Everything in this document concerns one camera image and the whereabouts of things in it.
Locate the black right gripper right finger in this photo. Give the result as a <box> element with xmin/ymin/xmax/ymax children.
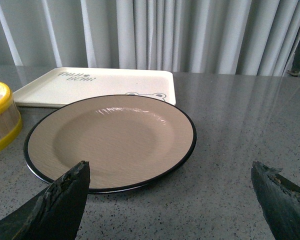
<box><xmin>251</xmin><ymin>161</ymin><xmax>300</xmax><ymax>240</ymax></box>

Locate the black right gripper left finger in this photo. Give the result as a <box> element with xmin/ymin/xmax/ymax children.
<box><xmin>0</xmin><ymin>161</ymin><xmax>90</xmax><ymax>240</ymax></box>

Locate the tan plate black rim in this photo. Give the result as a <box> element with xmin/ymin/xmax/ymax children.
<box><xmin>23</xmin><ymin>95</ymin><xmax>197</xmax><ymax>194</ymax></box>

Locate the cream bear serving tray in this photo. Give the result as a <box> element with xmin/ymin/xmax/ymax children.
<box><xmin>13</xmin><ymin>67</ymin><xmax>176</xmax><ymax>108</ymax></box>

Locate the yellow rimmed bamboo steamer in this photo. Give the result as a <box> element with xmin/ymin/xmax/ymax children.
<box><xmin>0</xmin><ymin>82</ymin><xmax>23</xmax><ymax>151</ymax></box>

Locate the grey pleated curtain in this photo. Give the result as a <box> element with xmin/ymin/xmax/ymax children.
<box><xmin>0</xmin><ymin>0</ymin><xmax>300</xmax><ymax>76</ymax></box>

